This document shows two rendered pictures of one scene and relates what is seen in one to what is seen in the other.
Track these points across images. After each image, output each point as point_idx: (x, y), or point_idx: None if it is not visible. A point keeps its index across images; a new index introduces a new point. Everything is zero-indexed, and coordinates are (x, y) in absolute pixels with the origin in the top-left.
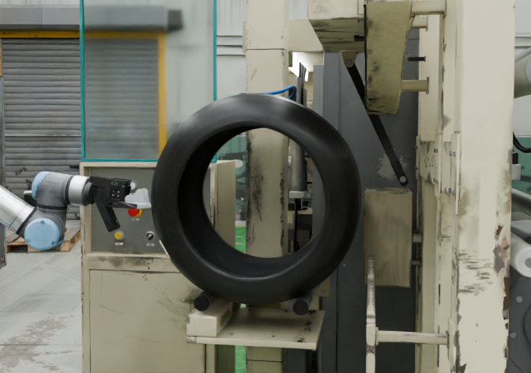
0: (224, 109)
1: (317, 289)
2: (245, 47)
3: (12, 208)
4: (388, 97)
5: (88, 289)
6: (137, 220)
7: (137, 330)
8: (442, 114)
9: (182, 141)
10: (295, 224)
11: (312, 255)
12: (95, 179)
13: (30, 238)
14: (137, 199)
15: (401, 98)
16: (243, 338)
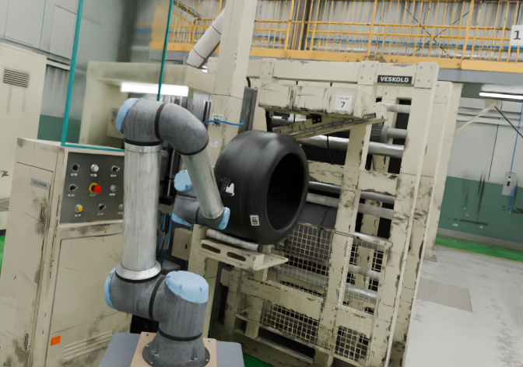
0: (286, 142)
1: None
2: (186, 82)
3: (221, 201)
4: (297, 139)
5: (58, 256)
6: (93, 196)
7: (91, 281)
8: (360, 159)
9: (272, 158)
10: (173, 193)
11: (298, 216)
12: (215, 177)
13: (225, 221)
14: (231, 190)
15: (238, 127)
16: (268, 263)
